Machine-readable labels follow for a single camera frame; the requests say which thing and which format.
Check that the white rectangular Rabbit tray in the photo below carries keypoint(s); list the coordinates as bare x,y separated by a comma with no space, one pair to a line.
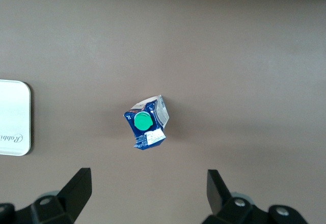
12,107

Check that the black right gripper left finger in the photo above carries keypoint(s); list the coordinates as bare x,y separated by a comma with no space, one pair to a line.
63,208

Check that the blue milk carton green cap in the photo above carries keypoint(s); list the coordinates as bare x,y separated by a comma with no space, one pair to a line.
142,122

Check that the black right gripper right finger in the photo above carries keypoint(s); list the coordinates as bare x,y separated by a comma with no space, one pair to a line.
229,211

